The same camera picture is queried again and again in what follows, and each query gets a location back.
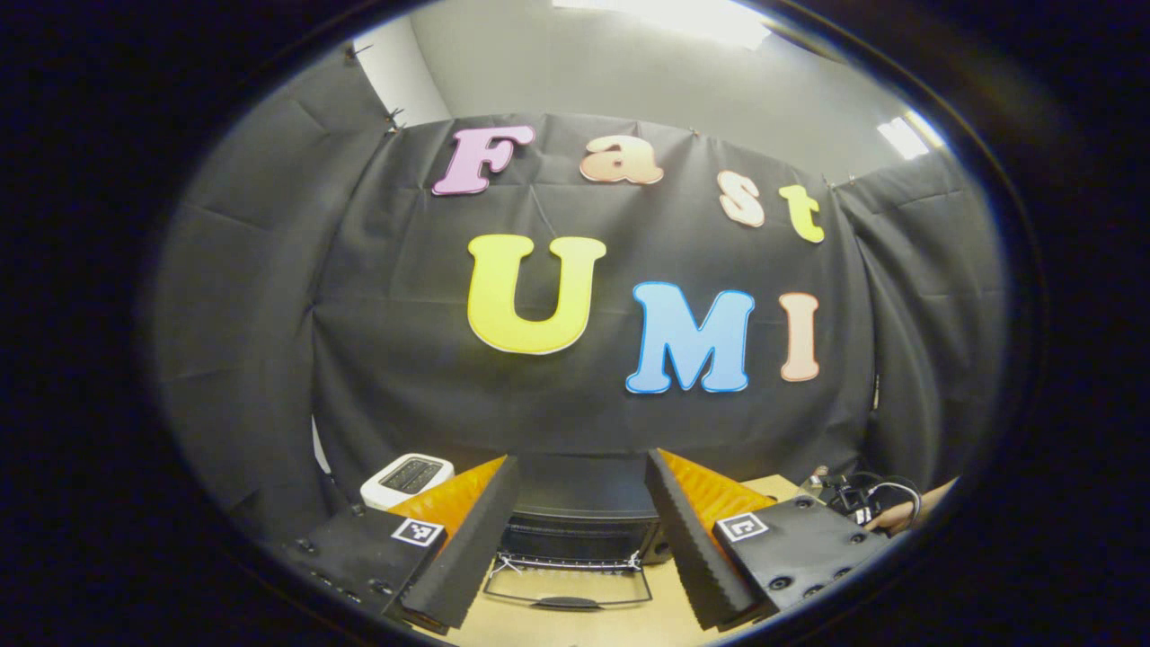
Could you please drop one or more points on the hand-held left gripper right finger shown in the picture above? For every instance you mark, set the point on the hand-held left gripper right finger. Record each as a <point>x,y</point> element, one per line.
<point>687,548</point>

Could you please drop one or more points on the small ceiling light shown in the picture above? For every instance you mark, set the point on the small ceiling light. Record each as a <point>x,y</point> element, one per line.
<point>907,137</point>

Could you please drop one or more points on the black electric oven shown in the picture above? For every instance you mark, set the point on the black electric oven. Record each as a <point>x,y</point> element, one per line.
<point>584,530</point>

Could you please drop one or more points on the white toaster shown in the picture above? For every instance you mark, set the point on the white toaster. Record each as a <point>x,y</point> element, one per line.
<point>404,481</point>

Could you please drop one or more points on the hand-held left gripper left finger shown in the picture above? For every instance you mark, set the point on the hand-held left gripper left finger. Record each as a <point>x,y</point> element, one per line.
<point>472,548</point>

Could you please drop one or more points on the black backdrop cloth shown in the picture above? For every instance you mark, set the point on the black backdrop cloth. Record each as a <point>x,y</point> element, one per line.
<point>557,404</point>

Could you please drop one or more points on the clear plastic bottle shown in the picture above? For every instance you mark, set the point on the clear plastic bottle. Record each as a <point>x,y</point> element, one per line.
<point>811,485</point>

